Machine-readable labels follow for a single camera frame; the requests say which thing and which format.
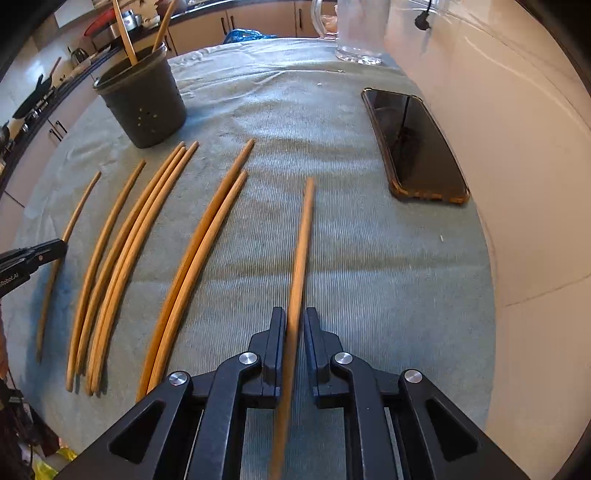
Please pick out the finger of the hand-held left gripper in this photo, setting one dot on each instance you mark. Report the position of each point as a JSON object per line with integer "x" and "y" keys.
{"x": 46, "y": 251}

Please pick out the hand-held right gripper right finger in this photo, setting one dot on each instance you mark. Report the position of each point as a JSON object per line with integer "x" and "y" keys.
{"x": 310, "y": 350}

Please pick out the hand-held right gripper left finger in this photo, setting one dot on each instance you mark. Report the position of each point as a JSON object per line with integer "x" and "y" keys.
{"x": 280, "y": 350}

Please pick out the dark grey utensil holder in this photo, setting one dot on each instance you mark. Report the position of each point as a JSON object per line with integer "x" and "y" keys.
{"x": 147, "y": 110}

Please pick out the group of wooden chopsticks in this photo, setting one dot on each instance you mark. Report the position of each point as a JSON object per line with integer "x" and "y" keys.
{"x": 240, "y": 161}

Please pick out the grey-green towel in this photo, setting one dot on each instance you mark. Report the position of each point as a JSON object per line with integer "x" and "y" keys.
{"x": 346, "y": 277}

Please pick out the black frying pan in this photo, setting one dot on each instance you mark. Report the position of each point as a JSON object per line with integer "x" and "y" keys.
{"x": 34, "y": 92}

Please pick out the yellow plastic bag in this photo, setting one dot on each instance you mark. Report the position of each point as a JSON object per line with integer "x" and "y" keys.
{"x": 44, "y": 467}

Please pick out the red lid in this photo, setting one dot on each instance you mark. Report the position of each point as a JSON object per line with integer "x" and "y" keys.
{"x": 102, "y": 22}

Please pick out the blue plastic bag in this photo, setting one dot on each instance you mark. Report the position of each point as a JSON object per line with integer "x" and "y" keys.
{"x": 242, "y": 36}

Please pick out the clear plastic bottle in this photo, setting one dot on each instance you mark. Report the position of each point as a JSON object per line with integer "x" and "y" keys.
{"x": 362, "y": 27}

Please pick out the clear glass mug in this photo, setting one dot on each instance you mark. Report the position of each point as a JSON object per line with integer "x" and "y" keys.
{"x": 328, "y": 23}

